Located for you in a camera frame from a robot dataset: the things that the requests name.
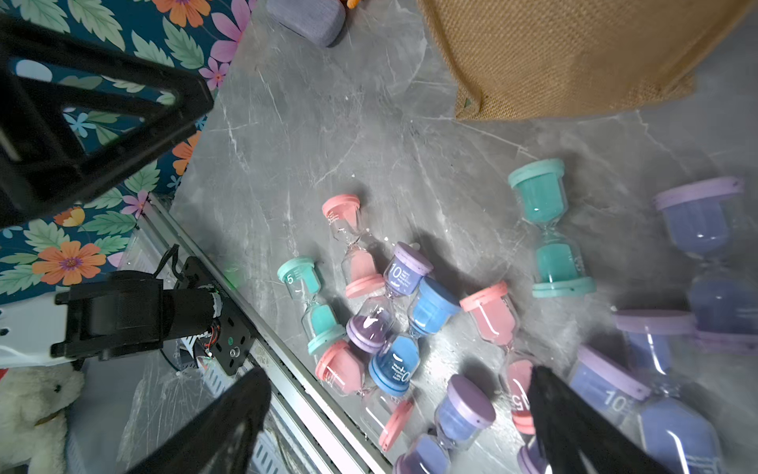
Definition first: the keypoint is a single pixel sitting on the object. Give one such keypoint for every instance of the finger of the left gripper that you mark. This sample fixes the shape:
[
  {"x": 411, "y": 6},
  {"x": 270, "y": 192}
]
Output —
[{"x": 77, "y": 119}]

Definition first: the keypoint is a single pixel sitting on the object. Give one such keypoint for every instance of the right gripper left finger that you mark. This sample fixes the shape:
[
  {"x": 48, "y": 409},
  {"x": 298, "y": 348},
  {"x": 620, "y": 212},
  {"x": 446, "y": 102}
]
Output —
[{"x": 221, "y": 439}]

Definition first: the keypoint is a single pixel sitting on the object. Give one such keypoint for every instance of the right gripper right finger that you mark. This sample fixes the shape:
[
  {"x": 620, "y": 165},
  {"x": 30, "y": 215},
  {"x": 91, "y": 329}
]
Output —
[{"x": 574, "y": 437}]

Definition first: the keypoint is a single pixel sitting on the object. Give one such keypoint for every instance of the pink hourglass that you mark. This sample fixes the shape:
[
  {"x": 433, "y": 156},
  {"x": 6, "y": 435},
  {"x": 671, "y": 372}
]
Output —
[
  {"x": 497, "y": 323},
  {"x": 383, "y": 417},
  {"x": 362, "y": 277}
]

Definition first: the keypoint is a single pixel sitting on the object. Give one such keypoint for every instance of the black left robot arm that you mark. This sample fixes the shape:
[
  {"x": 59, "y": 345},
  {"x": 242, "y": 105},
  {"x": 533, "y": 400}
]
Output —
[{"x": 128, "y": 313}]

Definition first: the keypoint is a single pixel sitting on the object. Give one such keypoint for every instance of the purple hourglass right pair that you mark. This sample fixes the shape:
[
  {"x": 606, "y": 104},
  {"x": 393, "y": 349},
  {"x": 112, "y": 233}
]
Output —
[{"x": 672, "y": 433}]

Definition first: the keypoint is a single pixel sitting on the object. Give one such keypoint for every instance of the purple hourglass front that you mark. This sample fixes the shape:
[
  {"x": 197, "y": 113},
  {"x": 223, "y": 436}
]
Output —
[{"x": 459, "y": 418}]

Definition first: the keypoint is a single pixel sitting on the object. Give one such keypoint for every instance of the teal hourglass front left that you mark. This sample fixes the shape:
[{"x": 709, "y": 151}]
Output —
[{"x": 319, "y": 322}]

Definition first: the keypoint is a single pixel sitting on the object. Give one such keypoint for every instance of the teal hourglass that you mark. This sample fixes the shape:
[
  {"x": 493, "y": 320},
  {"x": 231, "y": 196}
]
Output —
[
  {"x": 558, "y": 263},
  {"x": 319, "y": 322}
]

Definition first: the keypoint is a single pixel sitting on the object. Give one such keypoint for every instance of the teal hourglass centre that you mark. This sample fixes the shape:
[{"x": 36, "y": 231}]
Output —
[{"x": 558, "y": 263}]

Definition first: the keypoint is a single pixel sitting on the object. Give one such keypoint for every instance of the pink hourglass front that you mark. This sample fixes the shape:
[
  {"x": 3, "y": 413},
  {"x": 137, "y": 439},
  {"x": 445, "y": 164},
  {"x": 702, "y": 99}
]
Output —
[{"x": 383, "y": 417}]

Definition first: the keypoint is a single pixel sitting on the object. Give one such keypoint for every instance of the blue hourglass centre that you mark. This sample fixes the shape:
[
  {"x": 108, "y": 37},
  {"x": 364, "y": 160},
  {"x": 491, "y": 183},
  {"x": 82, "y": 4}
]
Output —
[{"x": 393, "y": 367}]

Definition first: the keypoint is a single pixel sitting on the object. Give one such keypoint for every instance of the white plush toy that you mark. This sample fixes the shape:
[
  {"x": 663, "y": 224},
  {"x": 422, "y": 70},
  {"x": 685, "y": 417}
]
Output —
[{"x": 34, "y": 426}]

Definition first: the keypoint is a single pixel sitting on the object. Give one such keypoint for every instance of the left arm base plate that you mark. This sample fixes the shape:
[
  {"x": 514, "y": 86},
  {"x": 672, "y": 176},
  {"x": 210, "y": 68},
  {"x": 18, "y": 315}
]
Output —
[{"x": 232, "y": 334}]

